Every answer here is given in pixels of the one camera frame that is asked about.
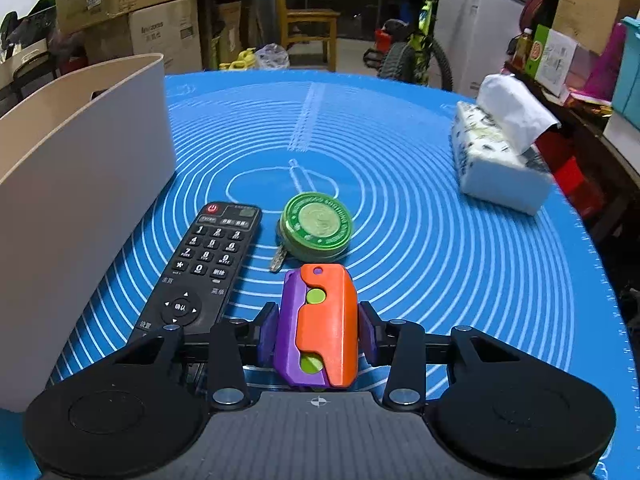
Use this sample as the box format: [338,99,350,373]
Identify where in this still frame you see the green white carton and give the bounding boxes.
[525,25,578,96]

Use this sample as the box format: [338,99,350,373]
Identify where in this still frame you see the medium plain cardboard box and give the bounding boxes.
[129,0,203,76]

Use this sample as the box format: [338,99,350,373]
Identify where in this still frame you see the white chest freezer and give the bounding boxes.
[432,0,531,106]

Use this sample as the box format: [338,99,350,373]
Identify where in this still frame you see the red plastic box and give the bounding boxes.
[374,27,401,56]

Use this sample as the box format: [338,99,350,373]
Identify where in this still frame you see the red gift bags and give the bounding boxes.
[537,145,606,216]

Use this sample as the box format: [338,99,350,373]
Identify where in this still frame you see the purple orange plastic toy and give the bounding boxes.
[273,263,360,389]

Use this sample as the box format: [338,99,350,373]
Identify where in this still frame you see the yellow plastic toy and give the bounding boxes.
[220,49,258,72]

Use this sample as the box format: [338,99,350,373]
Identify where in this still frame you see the teal plastic storage box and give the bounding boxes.
[610,17,640,116]

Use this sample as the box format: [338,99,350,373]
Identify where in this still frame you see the blue silicone baking mat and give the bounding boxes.
[0,71,629,480]

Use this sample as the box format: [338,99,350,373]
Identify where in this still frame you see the black remote control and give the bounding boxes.
[131,202,263,348]

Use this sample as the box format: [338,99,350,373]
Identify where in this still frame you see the white tissue pack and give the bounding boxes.
[450,74,562,216]

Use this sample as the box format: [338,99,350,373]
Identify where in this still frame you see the flat cardboard sheet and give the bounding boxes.
[552,0,626,56]

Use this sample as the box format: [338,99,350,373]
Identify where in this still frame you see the green round tin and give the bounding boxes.
[276,191,353,263]

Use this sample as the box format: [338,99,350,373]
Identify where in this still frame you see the clear plastic bag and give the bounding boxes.
[255,43,291,71]

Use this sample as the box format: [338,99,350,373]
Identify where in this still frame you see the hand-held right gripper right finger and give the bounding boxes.
[357,301,531,409]

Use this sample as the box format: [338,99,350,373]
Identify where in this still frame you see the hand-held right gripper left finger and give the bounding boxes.
[107,301,280,409]

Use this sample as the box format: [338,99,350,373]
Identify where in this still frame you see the drink bottle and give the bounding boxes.
[511,28,533,68]

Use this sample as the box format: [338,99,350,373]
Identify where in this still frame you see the small beige basket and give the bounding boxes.
[0,40,53,91]

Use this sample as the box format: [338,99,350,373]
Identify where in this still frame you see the dark wooden side table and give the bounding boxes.
[505,60,640,241]

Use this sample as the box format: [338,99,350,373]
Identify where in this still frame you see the green black bicycle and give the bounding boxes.
[365,0,453,92]

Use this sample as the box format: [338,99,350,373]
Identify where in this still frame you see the magenta gift bag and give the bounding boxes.
[585,22,626,101]

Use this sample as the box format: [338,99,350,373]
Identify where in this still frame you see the beige plastic storage bin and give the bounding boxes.
[0,53,177,413]

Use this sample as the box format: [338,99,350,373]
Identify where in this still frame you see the wooden chair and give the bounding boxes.
[272,0,342,71]

